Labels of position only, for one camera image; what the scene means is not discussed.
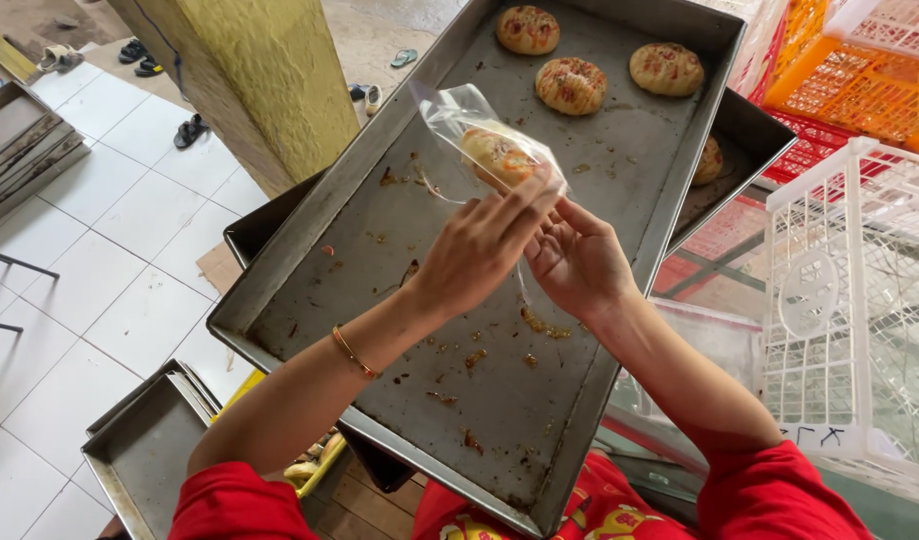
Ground person's left hand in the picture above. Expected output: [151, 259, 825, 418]
[407, 172, 567, 322]

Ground person's right hand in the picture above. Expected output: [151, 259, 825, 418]
[523, 196, 642, 326]

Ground clear plastic bag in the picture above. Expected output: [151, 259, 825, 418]
[410, 79, 570, 207]

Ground topped bun in bag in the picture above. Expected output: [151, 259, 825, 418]
[459, 126, 544, 190]

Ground round topped bun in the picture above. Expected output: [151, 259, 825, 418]
[534, 56, 609, 117]
[628, 41, 706, 99]
[495, 4, 561, 57]
[689, 135, 725, 188]

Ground large grey metal baking tray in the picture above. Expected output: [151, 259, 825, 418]
[206, 0, 747, 540]

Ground dark metal baking tray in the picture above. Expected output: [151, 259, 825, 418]
[224, 87, 798, 495]

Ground yellow concrete pillar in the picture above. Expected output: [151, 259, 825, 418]
[105, 0, 362, 200]

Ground pale pink plastic crate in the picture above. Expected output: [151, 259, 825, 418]
[690, 0, 792, 100]

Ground brown cardboard piece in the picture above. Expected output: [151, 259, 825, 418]
[194, 240, 243, 298]

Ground large white plastic crate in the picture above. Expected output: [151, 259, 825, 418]
[761, 135, 919, 516]

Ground yellow plastic crate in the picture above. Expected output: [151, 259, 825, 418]
[209, 366, 348, 501]

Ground bread pieces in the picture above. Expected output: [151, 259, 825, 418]
[283, 429, 345, 483]

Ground orange plastic crate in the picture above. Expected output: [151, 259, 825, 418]
[762, 0, 919, 156]

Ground empty grey metal tray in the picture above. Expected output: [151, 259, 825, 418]
[86, 357, 222, 441]
[81, 372, 215, 540]

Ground small white plastic crate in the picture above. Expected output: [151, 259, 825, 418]
[824, 0, 919, 66]

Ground red printed shirt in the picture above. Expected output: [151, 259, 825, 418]
[167, 440, 877, 540]

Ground beige sandals pair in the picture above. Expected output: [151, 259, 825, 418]
[37, 43, 86, 75]

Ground stack of grey metal trays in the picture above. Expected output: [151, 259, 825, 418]
[0, 80, 93, 234]

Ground yellow wooden plank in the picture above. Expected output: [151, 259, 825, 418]
[0, 18, 40, 84]

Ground gold bracelet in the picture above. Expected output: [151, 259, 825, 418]
[331, 324, 382, 381]

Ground black strappy sandals pair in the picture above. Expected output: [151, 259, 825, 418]
[173, 112, 211, 150]

